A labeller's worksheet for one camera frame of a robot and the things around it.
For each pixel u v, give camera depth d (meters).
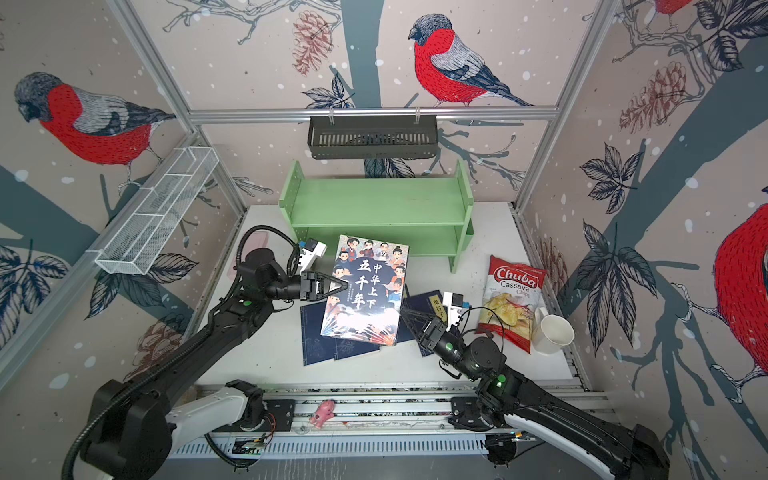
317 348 0.84
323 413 0.73
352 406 0.77
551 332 0.79
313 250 0.68
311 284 0.64
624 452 0.46
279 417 0.73
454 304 0.66
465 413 0.73
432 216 0.81
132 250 0.70
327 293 0.67
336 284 0.67
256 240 1.07
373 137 1.06
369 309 0.67
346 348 0.83
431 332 0.60
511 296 0.90
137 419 0.39
